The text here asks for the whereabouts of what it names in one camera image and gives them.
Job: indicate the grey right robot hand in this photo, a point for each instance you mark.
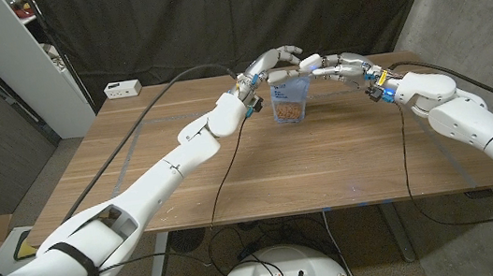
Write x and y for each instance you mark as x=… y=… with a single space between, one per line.
x=353 y=68

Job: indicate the white shelf cabinet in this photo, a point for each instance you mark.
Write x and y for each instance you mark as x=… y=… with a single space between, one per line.
x=5 y=54

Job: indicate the black backdrop curtain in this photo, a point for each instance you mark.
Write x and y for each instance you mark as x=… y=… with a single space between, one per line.
x=166 y=25

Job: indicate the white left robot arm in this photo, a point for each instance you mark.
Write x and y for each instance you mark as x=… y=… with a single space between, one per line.
x=153 y=187

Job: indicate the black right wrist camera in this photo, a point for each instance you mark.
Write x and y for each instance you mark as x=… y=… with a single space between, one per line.
x=375 y=93

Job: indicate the white table leg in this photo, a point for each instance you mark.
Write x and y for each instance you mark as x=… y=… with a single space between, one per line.
x=158 y=266

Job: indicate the blue almond food bag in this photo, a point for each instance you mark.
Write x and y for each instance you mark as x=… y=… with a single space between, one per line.
x=291 y=101

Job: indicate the white power strip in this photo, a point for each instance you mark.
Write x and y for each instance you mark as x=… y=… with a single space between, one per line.
x=122 y=89

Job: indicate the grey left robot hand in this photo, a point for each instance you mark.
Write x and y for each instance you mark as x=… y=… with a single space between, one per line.
x=261 y=65

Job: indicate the grey table leg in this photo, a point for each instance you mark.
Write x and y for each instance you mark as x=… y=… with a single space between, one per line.
x=397 y=232

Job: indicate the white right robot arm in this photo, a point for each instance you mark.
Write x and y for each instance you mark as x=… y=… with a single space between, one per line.
x=470 y=120

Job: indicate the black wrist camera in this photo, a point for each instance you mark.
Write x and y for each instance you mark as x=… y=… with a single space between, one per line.
x=255 y=105
x=375 y=93

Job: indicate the red shelf item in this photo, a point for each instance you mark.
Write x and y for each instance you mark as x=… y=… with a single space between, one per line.
x=24 y=12

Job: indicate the round black floor fan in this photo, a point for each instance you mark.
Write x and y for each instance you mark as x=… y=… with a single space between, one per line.
x=187 y=240

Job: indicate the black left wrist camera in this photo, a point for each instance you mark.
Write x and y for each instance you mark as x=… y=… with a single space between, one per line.
x=255 y=105

